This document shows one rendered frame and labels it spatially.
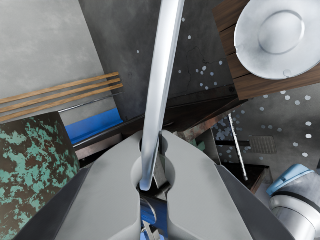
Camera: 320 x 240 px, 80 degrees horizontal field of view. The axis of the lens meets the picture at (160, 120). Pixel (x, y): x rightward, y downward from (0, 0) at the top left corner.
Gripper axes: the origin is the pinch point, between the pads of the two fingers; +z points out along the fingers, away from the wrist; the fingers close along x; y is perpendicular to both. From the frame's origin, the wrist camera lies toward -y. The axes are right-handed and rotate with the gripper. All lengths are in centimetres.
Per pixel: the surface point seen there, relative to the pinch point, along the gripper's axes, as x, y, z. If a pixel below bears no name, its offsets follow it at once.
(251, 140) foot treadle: 51, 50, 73
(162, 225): 2, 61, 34
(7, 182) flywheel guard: -24.6, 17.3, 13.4
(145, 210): -4, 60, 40
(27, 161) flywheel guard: -24.0, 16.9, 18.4
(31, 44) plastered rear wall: -105, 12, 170
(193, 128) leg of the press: 15, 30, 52
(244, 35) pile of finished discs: 32, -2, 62
